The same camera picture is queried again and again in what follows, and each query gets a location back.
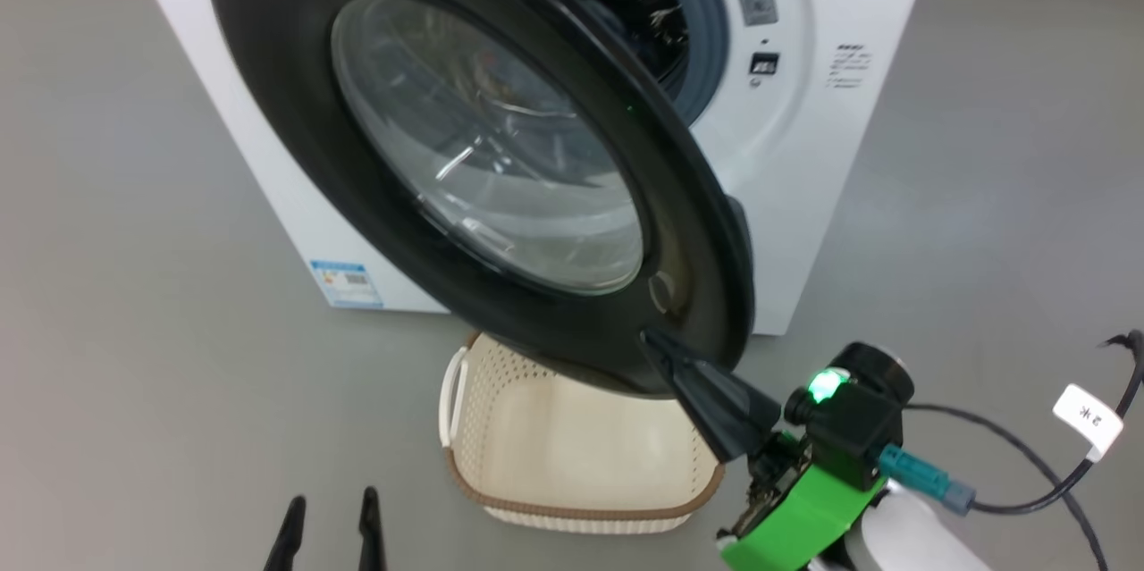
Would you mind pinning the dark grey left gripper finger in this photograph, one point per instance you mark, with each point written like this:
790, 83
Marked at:
288, 544
372, 540

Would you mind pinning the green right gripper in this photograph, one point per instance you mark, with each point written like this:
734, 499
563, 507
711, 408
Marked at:
804, 508

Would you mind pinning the black-rimmed glass washer door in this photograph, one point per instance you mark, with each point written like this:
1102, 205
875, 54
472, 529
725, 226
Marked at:
295, 106

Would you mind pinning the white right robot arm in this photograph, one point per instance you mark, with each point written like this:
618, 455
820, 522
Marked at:
912, 540

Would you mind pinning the white front-load washing machine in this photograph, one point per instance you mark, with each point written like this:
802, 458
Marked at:
804, 196

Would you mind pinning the black door latch slot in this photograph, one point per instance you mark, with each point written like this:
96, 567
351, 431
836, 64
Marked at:
764, 64

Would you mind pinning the washing machine drum opening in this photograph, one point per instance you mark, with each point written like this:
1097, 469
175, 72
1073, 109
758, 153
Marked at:
652, 17

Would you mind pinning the cream perforated laundry basket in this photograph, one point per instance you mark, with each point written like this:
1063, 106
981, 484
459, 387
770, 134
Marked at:
554, 446

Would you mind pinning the blue energy label sticker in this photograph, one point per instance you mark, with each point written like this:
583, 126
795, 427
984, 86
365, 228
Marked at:
347, 285

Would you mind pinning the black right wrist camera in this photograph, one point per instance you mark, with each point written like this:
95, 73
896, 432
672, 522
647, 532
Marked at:
853, 428

